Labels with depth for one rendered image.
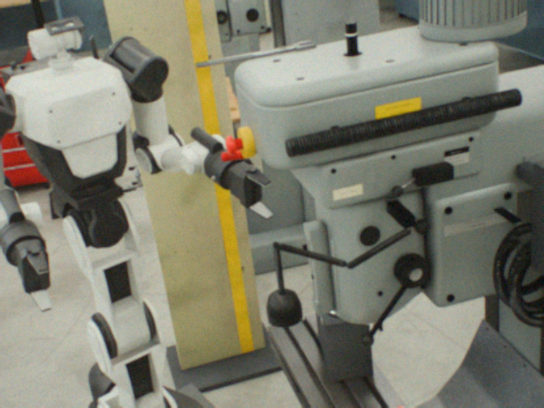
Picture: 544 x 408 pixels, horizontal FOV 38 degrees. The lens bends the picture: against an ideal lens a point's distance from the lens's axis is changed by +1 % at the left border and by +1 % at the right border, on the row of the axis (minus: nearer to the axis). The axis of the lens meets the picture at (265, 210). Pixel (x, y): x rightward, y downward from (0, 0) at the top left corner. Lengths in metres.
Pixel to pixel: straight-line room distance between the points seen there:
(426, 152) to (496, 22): 0.27
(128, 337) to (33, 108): 0.73
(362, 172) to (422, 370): 2.33
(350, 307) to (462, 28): 0.60
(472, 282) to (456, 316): 2.37
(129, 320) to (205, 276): 1.35
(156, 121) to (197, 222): 1.32
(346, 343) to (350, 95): 0.91
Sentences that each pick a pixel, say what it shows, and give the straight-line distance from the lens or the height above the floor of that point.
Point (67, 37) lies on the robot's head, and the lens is 2.01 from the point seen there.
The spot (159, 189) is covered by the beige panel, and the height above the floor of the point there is 0.97.
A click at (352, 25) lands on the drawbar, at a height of 1.95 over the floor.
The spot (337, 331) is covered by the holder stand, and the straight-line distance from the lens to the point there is 2.11.
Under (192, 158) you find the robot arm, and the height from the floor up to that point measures 1.57.
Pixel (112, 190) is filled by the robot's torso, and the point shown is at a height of 1.49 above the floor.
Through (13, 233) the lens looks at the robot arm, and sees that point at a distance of 1.80.
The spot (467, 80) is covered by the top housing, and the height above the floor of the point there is 1.84.
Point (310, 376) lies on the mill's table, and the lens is 2.23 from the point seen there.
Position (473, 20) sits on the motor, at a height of 1.93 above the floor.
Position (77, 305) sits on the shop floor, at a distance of 4.62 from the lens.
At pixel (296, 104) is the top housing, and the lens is 1.38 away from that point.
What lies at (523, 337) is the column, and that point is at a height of 1.13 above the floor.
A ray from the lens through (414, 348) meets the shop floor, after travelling 3.86.
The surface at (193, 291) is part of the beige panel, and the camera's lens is 3.63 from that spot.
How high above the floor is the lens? 2.29
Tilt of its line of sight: 26 degrees down
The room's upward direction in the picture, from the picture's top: 8 degrees counter-clockwise
